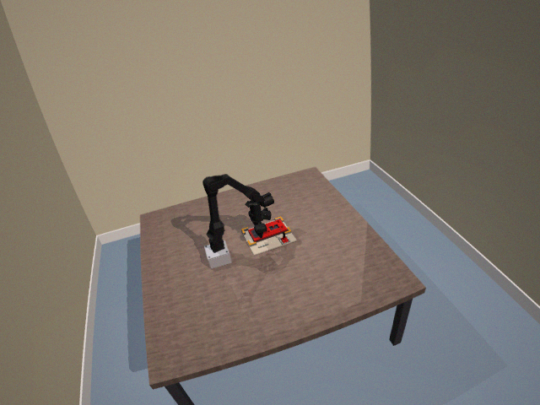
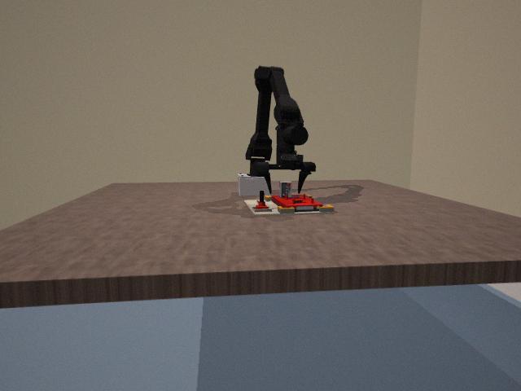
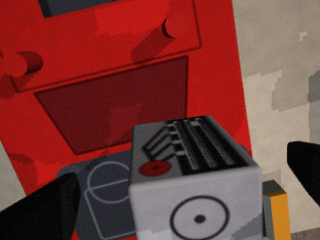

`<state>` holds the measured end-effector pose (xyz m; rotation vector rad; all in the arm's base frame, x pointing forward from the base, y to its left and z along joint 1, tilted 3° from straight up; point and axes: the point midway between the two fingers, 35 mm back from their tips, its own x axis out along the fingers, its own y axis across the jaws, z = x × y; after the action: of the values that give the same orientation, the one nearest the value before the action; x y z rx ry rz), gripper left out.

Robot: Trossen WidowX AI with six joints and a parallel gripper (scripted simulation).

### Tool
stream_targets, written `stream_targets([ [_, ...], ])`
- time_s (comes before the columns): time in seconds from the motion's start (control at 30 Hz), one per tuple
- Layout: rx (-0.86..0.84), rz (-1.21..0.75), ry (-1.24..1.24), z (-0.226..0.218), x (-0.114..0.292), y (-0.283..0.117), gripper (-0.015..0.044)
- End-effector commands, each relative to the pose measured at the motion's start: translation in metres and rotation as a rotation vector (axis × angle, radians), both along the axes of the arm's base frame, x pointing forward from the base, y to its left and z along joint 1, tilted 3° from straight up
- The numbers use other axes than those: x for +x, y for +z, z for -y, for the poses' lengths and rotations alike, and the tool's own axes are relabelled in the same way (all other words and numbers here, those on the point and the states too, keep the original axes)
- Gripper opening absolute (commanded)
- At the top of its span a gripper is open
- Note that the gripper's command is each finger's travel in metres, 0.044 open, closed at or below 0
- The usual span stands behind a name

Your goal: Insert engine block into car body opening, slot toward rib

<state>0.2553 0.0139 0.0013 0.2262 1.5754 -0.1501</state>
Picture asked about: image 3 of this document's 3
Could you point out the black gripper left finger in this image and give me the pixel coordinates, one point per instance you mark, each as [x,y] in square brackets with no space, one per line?
[47,214]

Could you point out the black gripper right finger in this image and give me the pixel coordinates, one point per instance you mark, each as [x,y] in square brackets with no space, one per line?
[303,158]

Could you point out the beige flat plate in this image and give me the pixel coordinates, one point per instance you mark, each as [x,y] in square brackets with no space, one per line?
[278,45]

